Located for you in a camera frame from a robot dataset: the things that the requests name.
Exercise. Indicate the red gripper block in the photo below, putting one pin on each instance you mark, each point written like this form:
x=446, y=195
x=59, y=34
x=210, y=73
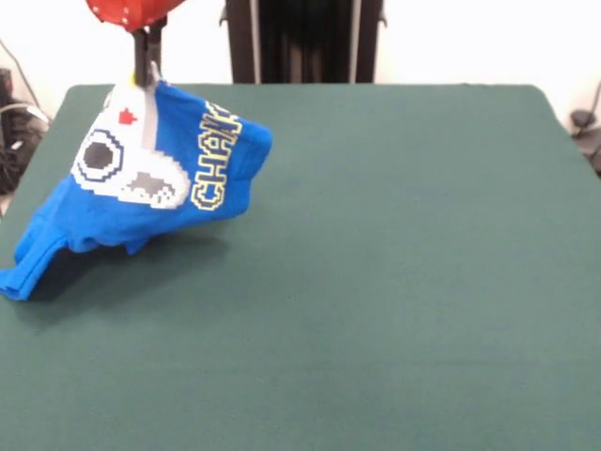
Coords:
x=127, y=11

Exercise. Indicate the blue printed t-shirt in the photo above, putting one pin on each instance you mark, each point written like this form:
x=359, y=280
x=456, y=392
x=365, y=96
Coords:
x=155, y=178

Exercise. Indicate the black equipment pile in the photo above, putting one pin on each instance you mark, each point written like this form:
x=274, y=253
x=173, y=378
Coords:
x=16, y=145

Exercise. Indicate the dark green table cloth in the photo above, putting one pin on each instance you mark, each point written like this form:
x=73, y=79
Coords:
x=375, y=305

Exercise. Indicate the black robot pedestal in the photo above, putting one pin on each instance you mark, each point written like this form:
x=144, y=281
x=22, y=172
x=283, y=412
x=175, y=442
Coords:
x=300, y=42

